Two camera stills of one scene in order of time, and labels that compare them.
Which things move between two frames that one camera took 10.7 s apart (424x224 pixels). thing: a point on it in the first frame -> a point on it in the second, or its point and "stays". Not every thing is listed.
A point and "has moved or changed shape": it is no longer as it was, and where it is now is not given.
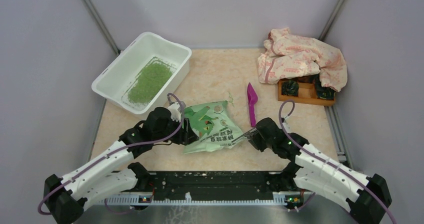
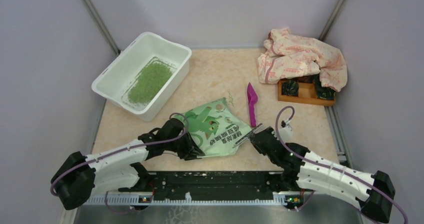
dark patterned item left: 290,88 stays
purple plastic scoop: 252,98 stays
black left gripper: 187,135 -> 192,151
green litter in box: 152,77 stays
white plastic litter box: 142,77 stays
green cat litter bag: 214,125 has moved or changed shape
